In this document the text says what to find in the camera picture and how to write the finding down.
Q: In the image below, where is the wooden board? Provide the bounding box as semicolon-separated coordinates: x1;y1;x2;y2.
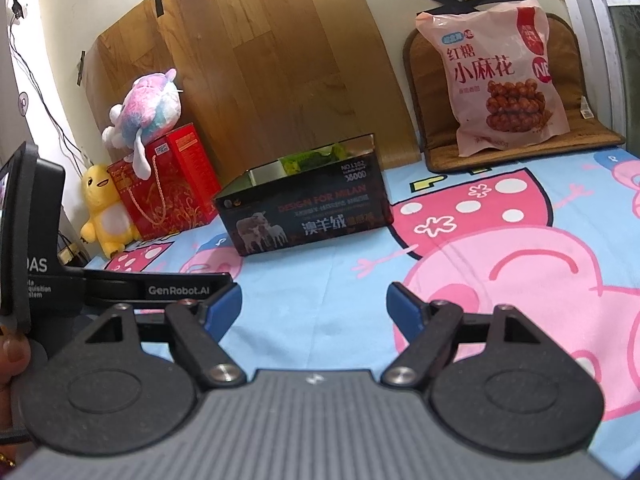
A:
80;0;424;182

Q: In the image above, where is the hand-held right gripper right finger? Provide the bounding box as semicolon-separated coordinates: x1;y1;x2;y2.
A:
381;283;552;389

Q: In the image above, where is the large pink snack bag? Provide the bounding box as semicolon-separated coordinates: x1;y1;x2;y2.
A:
414;0;572;158

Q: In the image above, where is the green snack packet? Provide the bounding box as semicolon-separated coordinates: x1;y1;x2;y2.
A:
279;152;322;177
318;142;349;167

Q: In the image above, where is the aluminium window frame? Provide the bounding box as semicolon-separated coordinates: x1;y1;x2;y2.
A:
550;0;640;157

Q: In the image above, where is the red gift box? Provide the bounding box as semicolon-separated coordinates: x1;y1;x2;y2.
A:
106;122;221;241

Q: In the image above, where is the cartoon printed bed sheet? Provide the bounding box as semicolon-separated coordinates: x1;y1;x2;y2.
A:
89;147;640;480

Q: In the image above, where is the person's left hand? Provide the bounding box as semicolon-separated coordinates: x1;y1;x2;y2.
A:
0;335;32;397

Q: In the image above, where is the brown seat cushion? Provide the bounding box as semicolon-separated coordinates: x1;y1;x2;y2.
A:
402;12;627;172

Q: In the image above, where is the yellow plush toy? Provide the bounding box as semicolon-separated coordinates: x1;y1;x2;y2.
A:
80;162;142;261

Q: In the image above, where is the black cardboard box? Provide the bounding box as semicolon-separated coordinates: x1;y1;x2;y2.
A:
212;133;396;258

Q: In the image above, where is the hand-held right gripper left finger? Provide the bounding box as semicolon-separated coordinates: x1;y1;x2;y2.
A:
85;282;249;392

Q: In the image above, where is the pink blue plush toy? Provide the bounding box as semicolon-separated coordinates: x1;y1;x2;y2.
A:
101;68;184;181

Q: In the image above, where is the black wall cable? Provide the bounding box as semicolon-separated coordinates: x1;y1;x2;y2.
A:
9;0;97;167

